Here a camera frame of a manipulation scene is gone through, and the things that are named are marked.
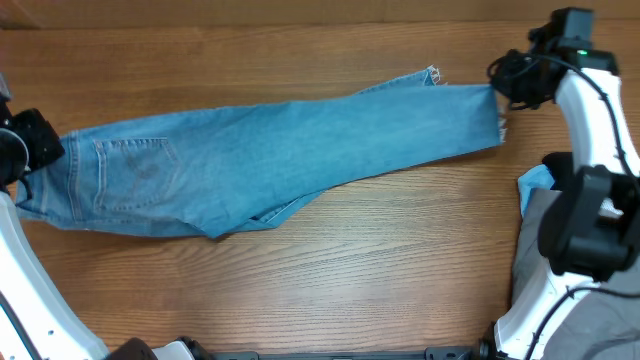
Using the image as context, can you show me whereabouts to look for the grey trousers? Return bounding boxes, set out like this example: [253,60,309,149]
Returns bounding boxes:
[512,188,639,360]

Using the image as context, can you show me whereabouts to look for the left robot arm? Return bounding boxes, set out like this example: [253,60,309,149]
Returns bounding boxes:
[1,97,211,360]

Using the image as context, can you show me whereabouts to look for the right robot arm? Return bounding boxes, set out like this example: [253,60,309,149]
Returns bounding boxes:
[462,7,639,359]

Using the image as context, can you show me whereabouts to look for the light blue garment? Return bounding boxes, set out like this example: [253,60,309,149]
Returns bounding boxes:
[517,164,555,217]

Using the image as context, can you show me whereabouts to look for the blue denim jeans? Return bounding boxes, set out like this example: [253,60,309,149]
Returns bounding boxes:
[17,70,501,238]

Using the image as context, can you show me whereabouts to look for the black garment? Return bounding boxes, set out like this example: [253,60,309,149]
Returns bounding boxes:
[542,152,574,191]

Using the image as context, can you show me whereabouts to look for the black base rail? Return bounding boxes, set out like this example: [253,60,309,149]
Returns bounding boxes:
[209,346,473,360]

